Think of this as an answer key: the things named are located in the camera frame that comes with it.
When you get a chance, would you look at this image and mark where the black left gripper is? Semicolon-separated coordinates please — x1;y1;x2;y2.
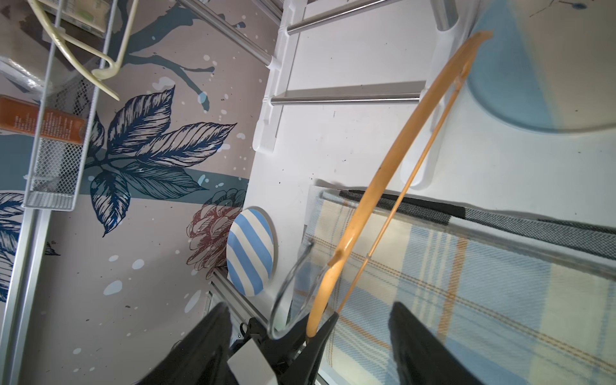
226;313;339;384

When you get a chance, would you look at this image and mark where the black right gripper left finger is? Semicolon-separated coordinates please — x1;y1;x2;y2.
139;303;237;384

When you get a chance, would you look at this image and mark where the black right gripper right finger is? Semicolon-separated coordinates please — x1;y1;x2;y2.
388;302;481;384

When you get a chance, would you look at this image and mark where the wooden clothes hanger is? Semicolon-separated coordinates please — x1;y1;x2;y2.
306;31;493;338

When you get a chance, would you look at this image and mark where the blue cream plaid scarf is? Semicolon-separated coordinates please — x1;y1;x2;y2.
325;195;615;384

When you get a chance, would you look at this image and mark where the black grey checkered scarf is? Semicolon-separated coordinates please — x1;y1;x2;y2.
338;188;616;261

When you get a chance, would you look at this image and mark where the cream plastic clothes hanger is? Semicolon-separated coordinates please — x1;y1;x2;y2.
26;0;141;102

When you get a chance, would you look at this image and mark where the blue white striped plate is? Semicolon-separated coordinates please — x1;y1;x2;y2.
226;208;275;297

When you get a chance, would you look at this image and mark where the orange spice bottle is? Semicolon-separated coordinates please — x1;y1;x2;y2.
0;95;88;145

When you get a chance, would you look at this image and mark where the blue beige ceramic plate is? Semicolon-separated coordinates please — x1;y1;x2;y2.
468;1;615;134

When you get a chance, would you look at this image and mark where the white metal clothes rack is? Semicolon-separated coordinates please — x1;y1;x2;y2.
177;0;482;191

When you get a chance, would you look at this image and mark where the white wire wall basket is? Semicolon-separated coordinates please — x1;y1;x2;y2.
22;1;136;212

